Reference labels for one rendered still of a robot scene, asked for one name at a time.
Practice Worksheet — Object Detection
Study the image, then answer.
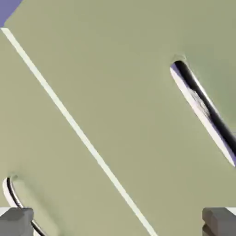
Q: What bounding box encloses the olive green drawer front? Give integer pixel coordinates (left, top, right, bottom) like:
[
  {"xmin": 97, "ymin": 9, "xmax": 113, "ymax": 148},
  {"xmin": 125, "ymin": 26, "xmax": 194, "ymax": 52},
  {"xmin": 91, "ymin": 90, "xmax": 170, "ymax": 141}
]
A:
[
  {"xmin": 3, "ymin": 0, "xmax": 236, "ymax": 236},
  {"xmin": 0, "ymin": 30, "xmax": 150, "ymax": 236}
]

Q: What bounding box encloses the olive green cabinet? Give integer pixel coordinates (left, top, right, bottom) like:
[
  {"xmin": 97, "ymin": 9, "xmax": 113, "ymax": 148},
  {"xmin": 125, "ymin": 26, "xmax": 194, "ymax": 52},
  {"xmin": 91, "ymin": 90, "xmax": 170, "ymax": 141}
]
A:
[{"xmin": 0, "ymin": 27, "xmax": 159, "ymax": 236}]

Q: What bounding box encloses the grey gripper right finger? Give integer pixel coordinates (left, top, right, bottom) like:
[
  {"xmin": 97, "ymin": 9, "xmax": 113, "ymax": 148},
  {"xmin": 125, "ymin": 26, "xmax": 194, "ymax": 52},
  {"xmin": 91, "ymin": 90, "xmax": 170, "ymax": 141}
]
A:
[{"xmin": 201, "ymin": 206, "xmax": 236, "ymax": 236}]

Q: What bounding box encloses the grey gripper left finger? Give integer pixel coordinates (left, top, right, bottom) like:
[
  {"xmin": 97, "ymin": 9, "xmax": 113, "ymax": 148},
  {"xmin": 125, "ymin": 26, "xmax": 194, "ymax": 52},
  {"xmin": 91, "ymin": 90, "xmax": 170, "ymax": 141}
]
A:
[{"xmin": 0, "ymin": 206, "xmax": 35, "ymax": 236}]

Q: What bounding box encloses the curved shiny metal handle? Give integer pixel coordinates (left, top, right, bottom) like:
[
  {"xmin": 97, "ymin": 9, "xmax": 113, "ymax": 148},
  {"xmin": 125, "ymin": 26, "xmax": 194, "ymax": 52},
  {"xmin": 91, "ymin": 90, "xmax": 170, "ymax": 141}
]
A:
[
  {"xmin": 2, "ymin": 176, "xmax": 49, "ymax": 236},
  {"xmin": 169, "ymin": 59, "xmax": 236, "ymax": 168}
]

